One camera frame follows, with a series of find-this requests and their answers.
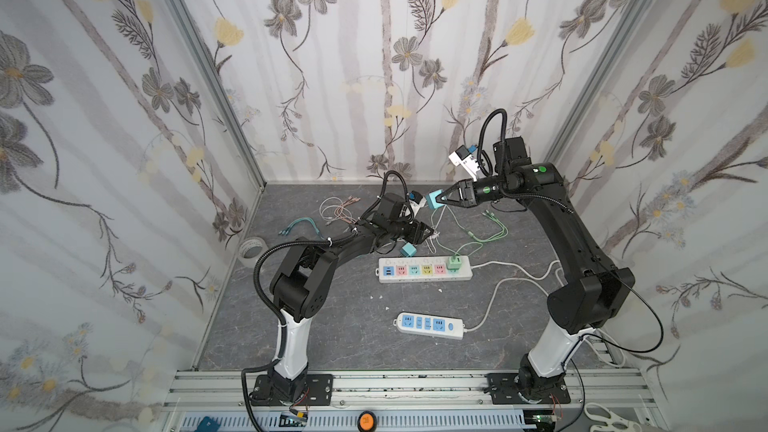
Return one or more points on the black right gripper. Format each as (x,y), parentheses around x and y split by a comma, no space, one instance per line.
(463,192)

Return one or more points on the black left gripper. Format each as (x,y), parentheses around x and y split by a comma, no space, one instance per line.
(417,231)

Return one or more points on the teal charger plug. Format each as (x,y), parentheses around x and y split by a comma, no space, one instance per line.
(432,199)
(408,250)

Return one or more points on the white six-outlet colourful power strip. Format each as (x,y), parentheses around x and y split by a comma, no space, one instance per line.
(420,269)

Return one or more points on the white power strip blue outlets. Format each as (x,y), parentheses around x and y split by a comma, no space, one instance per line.
(430,325)

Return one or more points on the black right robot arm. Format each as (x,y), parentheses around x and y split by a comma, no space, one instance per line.
(595,288)

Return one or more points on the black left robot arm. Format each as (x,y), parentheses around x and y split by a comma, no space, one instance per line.
(293,280)

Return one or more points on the clear tape roll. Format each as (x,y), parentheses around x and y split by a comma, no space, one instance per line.
(250,251)

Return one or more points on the orange emergency button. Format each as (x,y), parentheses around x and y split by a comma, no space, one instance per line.
(367,422)

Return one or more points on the white scissors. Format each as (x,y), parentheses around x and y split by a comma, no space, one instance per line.
(605,420)

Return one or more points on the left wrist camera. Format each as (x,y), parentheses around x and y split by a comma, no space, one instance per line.
(416,201)

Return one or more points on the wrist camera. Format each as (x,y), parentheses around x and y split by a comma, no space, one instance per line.
(465,157)
(416,201)

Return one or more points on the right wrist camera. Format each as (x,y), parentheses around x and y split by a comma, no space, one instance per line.
(465,157)

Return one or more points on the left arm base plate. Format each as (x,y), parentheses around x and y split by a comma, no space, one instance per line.
(306,390)

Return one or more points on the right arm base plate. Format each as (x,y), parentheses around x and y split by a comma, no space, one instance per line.
(509,389)

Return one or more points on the aluminium rail frame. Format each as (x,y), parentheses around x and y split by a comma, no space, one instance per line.
(415,400)

